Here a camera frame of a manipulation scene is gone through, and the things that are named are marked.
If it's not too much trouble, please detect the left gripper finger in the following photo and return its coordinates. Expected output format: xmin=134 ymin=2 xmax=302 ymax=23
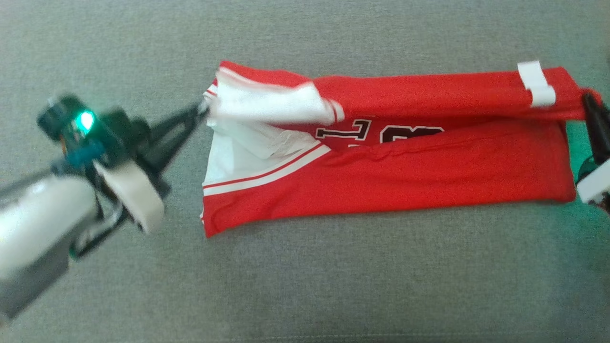
xmin=147 ymin=101 xmax=211 ymax=144
xmin=154 ymin=118 xmax=204 ymax=173

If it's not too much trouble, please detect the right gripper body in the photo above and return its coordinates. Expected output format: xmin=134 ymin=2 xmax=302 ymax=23
xmin=576 ymin=156 xmax=610 ymax=216

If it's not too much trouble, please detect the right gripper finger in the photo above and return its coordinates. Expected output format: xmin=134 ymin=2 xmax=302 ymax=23
xmin=582 ymin=92 xmax=610 ymax=161

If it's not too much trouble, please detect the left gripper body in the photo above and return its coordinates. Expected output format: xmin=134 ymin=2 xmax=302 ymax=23
xmin=37 ymin=93 xmax=171 ymax=235

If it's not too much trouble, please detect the red and white jersey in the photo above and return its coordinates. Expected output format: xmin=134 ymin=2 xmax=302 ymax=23
xmin=200 ymin=60 xmax=605 ymax=239

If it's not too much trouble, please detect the grey sofa seat cushion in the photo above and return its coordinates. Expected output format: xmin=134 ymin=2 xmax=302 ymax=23
xmin=0 ymin=0 xmax=610 ymax=343

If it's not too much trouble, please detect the blue cable connector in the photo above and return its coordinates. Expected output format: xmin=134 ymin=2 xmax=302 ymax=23
xmin=64 ymin=143 xmax=106 ymax=167

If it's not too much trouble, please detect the thin black cable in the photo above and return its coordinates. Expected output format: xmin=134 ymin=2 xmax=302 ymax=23
xmin=69 ymin=207 xmax=132 ymax=260

